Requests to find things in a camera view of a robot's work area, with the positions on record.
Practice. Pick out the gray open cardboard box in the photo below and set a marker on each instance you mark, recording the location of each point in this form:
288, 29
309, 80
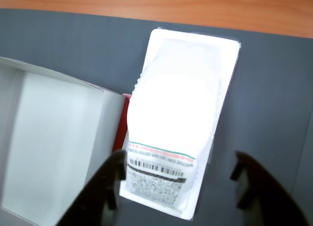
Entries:
53, 138

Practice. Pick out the red paper sheet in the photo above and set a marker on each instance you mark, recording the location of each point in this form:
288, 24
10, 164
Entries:
122, 128

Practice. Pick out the dark gray table mat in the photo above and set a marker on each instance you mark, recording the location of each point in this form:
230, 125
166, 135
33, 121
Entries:
309, 113
264, 101

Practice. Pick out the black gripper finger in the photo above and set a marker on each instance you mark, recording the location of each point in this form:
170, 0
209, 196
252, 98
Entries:
95, 194
269, 191

